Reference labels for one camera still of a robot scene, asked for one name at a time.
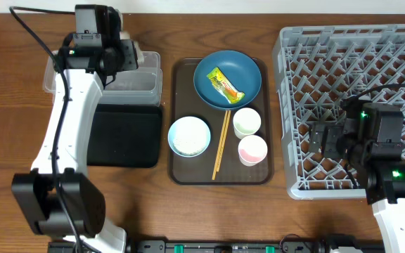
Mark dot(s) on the brown serving tray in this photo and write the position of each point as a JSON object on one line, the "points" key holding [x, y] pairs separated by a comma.
{"points": [[199, 170]]}

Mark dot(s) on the dark blue plate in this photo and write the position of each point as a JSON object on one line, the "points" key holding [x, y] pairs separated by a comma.
{"points": [[238, 68]]}

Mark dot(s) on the wooden chopstick right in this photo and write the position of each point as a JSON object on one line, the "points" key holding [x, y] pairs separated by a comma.
{"points": [[223, 138]]}

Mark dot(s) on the white cup green inside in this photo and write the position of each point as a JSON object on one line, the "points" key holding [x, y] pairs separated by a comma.
{"points": [[246, 121]]}

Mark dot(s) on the yellow snack wrapper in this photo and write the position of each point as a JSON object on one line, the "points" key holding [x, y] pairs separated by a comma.
{"points": [[221, 83]]}

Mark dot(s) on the white cup pink inside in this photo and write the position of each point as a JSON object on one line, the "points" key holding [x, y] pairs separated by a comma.
{"points": [[252, 150]]}

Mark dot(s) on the black plastic tray bin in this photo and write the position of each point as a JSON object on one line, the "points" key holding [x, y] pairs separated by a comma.
{"points": [[125, 136]]}

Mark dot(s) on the grey dishwasher rack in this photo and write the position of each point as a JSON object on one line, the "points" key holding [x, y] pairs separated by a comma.
{"points": [[314, 69]]}

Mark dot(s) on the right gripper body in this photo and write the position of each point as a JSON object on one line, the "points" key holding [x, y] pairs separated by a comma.
{"points": [[334, 145]]}

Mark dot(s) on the light blue bowl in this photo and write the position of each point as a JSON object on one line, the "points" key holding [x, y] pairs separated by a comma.
{"points": [[188, 126]]}

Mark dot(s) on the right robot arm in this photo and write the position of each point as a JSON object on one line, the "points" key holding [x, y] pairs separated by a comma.
{"points": [[369, 141]]}

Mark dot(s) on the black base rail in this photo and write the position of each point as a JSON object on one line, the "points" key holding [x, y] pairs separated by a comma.
{"points": [[158, 246]]}

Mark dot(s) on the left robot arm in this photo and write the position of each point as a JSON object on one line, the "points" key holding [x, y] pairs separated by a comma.
{"points": [[56, 197]]}

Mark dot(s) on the clear plastic waste bin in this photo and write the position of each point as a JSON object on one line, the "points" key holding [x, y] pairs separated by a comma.
{"points": [[142, 86]]}

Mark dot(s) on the white tissue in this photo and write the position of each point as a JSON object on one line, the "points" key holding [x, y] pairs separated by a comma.
{"points": [[139, 52]]}

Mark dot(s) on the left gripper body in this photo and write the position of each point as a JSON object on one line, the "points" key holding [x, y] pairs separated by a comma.
{"points": [[132, 54]]}

